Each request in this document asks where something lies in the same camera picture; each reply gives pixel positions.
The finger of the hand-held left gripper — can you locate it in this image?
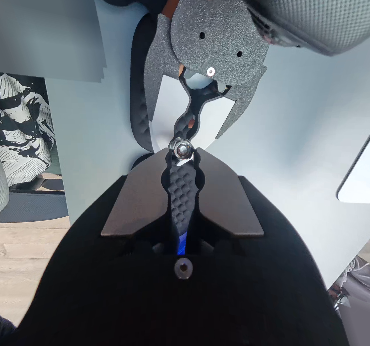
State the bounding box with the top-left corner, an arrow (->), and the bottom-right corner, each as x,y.
191,96 -> 236,150
150,75 -> 193,153

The blue plastic bin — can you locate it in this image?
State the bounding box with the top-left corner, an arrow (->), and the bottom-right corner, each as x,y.
177,233 -> 189,255

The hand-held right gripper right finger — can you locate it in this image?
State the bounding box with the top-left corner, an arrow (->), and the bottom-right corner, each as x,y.
194,147 -> 265,237

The steel hex bolt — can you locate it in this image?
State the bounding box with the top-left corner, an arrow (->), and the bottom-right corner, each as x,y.
168,137 -> 190,156

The steel hex nut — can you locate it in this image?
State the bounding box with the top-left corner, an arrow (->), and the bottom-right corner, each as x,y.
172,139 -> 193,166

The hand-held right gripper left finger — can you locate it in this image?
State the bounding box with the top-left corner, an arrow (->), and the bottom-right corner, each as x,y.
101,147 -> 172,237

